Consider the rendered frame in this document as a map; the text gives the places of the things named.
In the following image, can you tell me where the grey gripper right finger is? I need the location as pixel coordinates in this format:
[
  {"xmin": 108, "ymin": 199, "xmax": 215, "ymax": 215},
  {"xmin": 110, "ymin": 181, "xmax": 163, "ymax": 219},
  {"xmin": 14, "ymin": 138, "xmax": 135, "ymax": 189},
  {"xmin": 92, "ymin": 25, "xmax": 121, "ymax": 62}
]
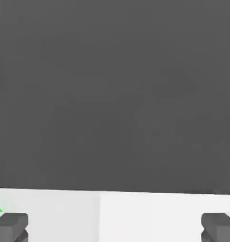
[{"xmin": 201, "ymin": 212, "xmax": 230, "ymax": 242}]

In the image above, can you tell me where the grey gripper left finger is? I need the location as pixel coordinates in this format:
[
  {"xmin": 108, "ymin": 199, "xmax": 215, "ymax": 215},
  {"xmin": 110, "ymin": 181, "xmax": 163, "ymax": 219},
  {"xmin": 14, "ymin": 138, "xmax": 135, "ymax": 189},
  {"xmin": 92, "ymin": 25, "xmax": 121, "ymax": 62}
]
[{"xmin": 0, "ymin": 212, "xmax": 29, "ymax": 242}]

